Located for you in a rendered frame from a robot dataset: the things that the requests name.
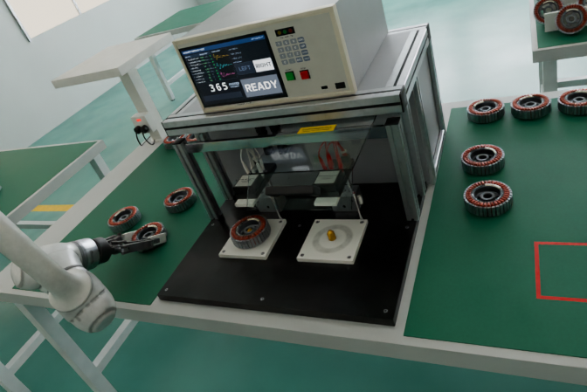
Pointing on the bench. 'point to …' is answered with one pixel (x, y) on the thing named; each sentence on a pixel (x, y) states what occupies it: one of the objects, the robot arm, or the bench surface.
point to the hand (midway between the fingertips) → (148, 237)
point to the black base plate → (306, 282)
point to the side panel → (430, 113)
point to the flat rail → (256, 141)
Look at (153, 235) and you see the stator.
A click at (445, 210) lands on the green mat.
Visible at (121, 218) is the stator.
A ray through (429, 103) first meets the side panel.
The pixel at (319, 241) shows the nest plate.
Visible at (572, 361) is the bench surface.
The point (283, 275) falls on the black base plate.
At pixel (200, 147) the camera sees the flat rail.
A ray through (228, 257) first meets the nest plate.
